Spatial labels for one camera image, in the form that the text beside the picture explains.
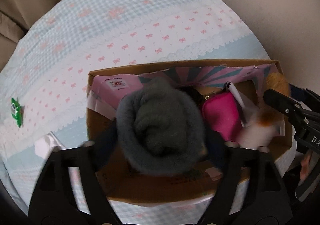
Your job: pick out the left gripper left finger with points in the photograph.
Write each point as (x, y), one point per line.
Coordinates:
(67, 190)

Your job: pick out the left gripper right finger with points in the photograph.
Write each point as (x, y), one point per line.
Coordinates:
(264, 200)

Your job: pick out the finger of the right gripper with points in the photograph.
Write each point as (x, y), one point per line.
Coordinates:
(286, 106)
(307, 96)

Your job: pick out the white paper towel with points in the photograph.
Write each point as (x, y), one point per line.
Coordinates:
(45, 145)

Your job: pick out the magenta zip pouch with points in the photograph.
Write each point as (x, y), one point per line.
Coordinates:
(220, 112)

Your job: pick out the green wet wipes pack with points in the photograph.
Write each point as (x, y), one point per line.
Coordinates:
(16, 112)

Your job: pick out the grey socks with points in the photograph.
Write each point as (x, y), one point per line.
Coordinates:
(160, 129)

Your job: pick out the brown plush keychain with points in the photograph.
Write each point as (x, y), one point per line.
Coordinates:
(270, 112)

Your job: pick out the white cloth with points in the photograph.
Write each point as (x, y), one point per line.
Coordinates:
(246, 107)

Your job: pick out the person's right hand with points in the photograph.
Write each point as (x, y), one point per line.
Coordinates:
(305, 163)

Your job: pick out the cardboard box with pink lining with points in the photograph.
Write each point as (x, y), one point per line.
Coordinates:
(120, 182)

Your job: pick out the light blue patterned bedsheet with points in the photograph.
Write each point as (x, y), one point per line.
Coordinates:
(106, 101)

